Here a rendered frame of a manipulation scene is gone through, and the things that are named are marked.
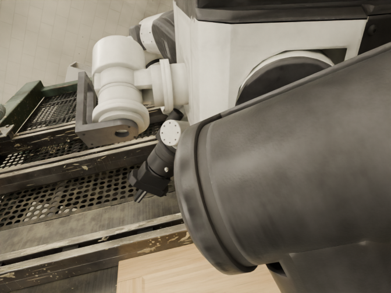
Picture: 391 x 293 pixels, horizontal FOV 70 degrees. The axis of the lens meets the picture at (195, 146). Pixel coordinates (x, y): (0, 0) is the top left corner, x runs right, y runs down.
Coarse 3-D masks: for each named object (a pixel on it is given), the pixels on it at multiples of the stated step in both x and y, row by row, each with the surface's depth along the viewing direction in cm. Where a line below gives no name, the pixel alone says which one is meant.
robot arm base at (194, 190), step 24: (384, 48) 17; (264, 96) 19; (192, 144) 15; (192, 168) 14; (192, 192) 14; (192, 216) 14; (216, 216) 14; (192, 240) 15; (216, 240) 14; (216, 264) 14; (240, 264) 15
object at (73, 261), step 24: (168, 216) 71; (72, 240) 69; (96, 240) 69; (120, 240) 67; (144, 240) 66; (168, 240) 68; (0, 264) 67; (24, 264) 66; (48, 264) 65; (72, 264) 67; (96, 264) 68; (0, 288) 67
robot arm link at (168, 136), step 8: (176, 112) 74; (168, 120) 69; (176, 120) 70; (160, 128) 77; (168, 128) 69; (176, 128) 68; (184, 128) 69; (160, 136) 77; (168, 136) 69; (176, 136) 68; (160, 144) 74; (168, 144) 69; (176, 144) 69; (160, 152) 73; (168, 152) 73; (168, 160) 73
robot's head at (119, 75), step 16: (96, 48) 34; (112, 48) 33; (128, 48) 33; (96, 64) 33; (112, 64) 32; (128, 64) 32; (144, 64) 35; (160, 64) 33; (96, 80) 32; (112, 80) 31; (128, 80) 32; (144, 80) 33; (160, 80) 32; (112, 96) 31; (128, 96) 31; (144, 96) 35; (160, 96) 33
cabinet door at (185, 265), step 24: (120, 264) 68; (144, 264) 67; (168, 264) 66; (192, 264) 65; (264, 264) 62; (120, 288) 62; (144, 288) 62; (168, 288) 61; (192, 288) 60; (216, 288) 59; (240, 288) 59; (264, 288) 58
